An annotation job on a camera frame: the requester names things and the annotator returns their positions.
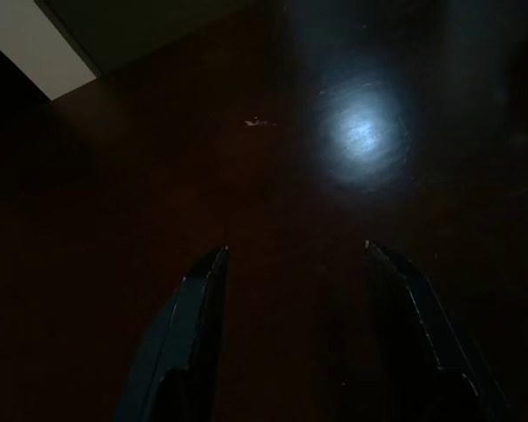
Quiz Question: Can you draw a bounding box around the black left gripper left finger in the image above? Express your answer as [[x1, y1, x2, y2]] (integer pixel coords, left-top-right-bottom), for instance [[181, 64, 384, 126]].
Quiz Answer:
[[113, 244, 231, 422]]

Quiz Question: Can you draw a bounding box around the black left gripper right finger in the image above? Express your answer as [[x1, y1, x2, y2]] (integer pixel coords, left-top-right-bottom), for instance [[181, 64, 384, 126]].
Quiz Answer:
[[363, 239, 512, 422]]

